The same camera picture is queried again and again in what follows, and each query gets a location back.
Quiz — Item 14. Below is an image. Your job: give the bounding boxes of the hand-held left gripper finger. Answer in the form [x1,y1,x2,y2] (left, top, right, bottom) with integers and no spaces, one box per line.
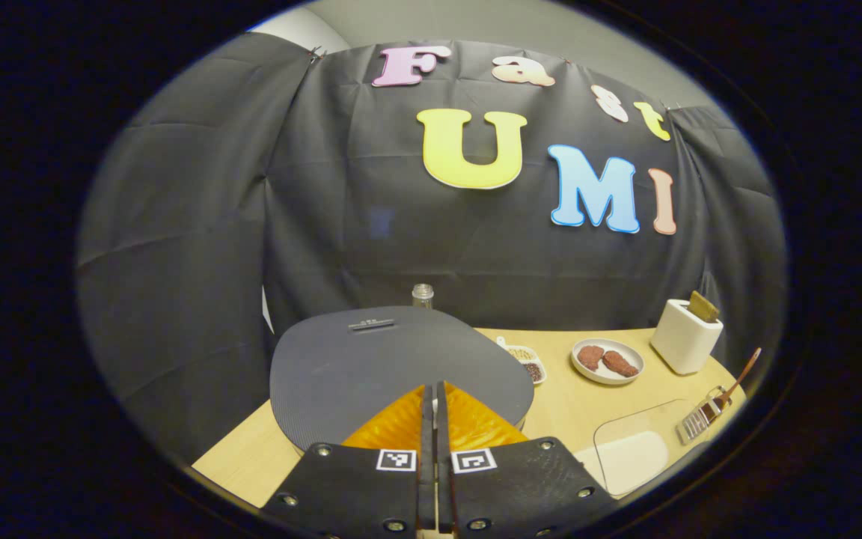
[436,380,619,539]
[260,382,436,539]

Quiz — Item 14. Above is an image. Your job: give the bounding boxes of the dark grey rice cooker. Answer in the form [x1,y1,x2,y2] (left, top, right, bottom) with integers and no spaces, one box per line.
[269,305,536,454]

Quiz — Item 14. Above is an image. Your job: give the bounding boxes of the white chopstick holder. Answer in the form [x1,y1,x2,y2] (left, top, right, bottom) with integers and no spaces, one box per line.
[649,299,724,376]

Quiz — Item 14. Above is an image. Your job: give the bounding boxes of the brown wooden spoon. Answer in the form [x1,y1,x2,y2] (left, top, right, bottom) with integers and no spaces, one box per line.
[699,347,763,421]

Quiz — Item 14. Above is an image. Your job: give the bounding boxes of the white divided bean dish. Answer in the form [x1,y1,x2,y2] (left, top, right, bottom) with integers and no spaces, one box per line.
[495,336,548,387]

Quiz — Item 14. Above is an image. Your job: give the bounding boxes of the round white plate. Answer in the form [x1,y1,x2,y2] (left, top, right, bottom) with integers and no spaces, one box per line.
[570,338,646,387]

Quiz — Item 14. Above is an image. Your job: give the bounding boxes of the black backdrop cloth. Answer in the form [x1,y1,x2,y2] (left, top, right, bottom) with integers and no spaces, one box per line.
[76,34,787,465]

